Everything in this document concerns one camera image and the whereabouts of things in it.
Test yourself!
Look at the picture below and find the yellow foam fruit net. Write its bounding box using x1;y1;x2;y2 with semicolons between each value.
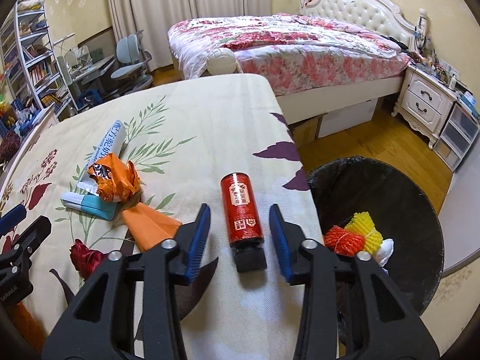
345;211;383;255

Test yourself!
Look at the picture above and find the black trash bin with liner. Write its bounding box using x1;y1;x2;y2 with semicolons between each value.
307;156;444;313

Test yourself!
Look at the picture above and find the white bedside nightstand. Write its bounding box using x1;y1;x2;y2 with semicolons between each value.
391;63;456;150

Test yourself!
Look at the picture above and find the red cylindrical bottle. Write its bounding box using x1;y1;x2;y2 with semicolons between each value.
220;172;267;273

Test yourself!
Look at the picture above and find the teal white small box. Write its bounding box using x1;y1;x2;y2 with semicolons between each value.
60;192;116;220

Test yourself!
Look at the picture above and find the orange wrapper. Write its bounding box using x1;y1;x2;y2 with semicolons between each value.
87;153;141;203
122;202;182;252

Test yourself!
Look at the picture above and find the study desk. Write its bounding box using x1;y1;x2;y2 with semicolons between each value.
58;55;116;102

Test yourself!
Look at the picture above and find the red foam fruit net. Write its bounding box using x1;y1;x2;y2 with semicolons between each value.
324;226;365;257

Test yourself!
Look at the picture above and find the light blue desk chair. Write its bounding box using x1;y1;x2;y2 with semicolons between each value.
111;30;153;96

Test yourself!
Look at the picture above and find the white plastic bag ball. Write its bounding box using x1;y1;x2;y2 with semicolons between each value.
373;238;395;267

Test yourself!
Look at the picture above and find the bed with floral quilt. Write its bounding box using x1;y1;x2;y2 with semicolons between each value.
168;13;411;124

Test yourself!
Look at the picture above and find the white tufted headboard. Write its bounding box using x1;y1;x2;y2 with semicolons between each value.
299;0;428;50

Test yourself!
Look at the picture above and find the floral pattern tablecloth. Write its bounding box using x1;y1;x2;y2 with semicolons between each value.
1;74;320;359

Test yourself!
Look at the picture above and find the white box under bed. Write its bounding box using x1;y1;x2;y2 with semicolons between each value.
317;98;378;138

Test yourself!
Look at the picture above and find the plastic drawer storage unit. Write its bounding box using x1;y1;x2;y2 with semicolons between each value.
433;102;479;172

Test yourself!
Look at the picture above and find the milk powder sachet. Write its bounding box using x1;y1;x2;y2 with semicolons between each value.
76;120;126;194

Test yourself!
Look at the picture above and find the white bookshelf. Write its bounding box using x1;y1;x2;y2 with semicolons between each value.
1;0;73;119

